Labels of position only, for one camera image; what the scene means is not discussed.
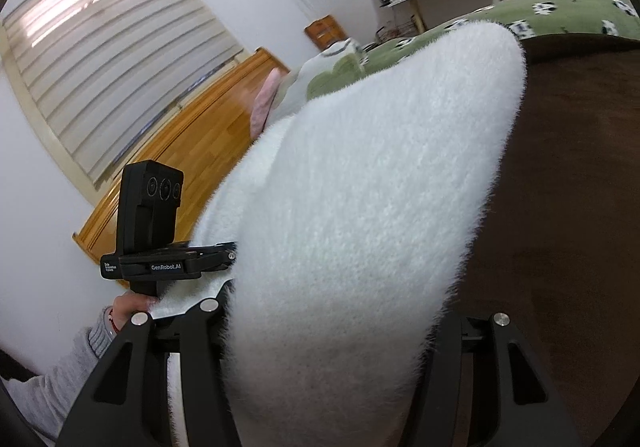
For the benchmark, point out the pink pillow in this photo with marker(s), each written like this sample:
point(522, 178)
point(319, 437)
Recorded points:
point(264, 102)

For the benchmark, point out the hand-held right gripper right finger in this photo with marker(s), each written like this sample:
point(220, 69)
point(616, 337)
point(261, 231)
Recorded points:
point(435, 387)

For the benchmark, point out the wooden headboard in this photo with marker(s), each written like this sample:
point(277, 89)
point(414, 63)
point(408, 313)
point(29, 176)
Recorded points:
point(200, 137)

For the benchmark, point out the small wooden cabinet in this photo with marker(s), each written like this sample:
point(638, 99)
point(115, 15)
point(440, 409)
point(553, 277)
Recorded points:
point(325, 32)

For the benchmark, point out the white fluffy sweater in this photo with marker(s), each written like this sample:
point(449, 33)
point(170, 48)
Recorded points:
point(350, 202)

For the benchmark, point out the brown blanket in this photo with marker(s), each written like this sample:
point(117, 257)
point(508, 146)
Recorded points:
point(575, 177)

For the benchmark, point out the green and white pillow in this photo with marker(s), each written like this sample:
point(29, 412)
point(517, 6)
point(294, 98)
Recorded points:
point(325, 72)

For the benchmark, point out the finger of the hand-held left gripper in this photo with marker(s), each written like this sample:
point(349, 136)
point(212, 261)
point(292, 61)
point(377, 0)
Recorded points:
point(217, 257)

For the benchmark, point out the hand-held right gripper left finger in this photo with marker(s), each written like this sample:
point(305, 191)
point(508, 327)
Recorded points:
point(200, 332)

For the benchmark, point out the person's left hand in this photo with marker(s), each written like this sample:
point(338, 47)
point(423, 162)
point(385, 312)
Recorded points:
point(127, 309)

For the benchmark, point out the green printed blanket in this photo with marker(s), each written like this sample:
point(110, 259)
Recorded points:
point(560, 12)

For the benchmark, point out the white window blind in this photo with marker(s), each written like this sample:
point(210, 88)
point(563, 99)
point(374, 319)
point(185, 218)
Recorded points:
point(115, 67)

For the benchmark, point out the person's left forearm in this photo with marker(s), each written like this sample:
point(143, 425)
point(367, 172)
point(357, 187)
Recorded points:
point(65, 377)

